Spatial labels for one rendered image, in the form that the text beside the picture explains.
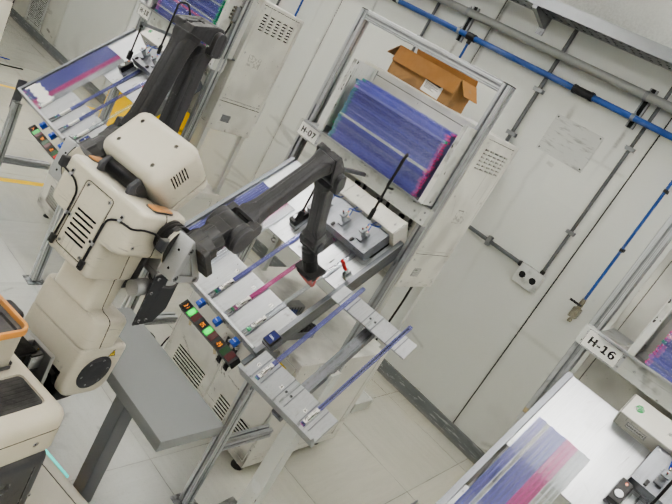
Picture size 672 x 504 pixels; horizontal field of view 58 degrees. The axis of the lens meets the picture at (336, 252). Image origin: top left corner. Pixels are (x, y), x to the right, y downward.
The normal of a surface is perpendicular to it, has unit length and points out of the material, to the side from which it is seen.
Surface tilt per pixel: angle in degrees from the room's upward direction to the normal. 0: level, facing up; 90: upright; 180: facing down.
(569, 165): 90
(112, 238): 82
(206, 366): 90
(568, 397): 44
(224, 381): 90
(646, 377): 90
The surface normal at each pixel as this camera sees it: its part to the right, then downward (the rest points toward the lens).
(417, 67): -0.47, -0.15
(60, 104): -0.11, -0.60
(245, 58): 0.65, 0.56
